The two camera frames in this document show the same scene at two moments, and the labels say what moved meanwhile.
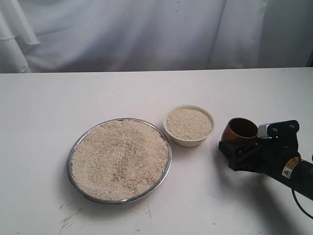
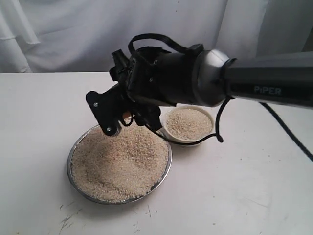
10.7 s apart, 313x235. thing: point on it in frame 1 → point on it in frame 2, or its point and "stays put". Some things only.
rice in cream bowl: (189, 124) stays put
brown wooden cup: (239, 129) → (127, 117)
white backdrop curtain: (72, 35) stays put
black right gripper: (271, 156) → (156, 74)
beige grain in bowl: (119, 160) stays put
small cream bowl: (188, 125) stays put
